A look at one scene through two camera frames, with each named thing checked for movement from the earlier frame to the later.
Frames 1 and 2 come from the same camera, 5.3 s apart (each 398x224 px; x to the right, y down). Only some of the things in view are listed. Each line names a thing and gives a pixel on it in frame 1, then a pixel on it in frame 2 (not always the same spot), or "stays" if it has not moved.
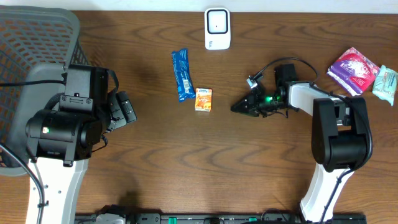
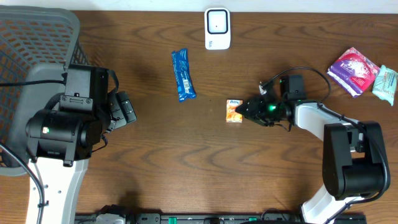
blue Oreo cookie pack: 184,81 stays
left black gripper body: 123,106 stays
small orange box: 203,99 to 232,116
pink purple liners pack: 354,72 stays
